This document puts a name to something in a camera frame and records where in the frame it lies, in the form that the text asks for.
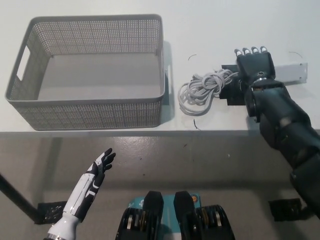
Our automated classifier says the white and black left hand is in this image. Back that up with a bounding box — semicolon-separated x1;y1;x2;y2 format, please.
62;147;117;223

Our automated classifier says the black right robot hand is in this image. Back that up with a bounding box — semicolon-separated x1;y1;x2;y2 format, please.
234;45;277;84

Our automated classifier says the white power strip with cord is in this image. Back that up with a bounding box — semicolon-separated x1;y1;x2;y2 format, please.
177;61;308;117

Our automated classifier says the black tape patch on table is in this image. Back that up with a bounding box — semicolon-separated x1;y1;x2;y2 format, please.
219;64;251;107

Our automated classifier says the black table leg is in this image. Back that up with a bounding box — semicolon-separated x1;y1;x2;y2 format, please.
0;173;41;224

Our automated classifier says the grey perforated plastic basket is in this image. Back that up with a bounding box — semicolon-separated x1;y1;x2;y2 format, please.
4;16;167;131

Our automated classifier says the black and teal robot body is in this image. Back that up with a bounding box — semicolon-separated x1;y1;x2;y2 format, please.
114;190;237;240

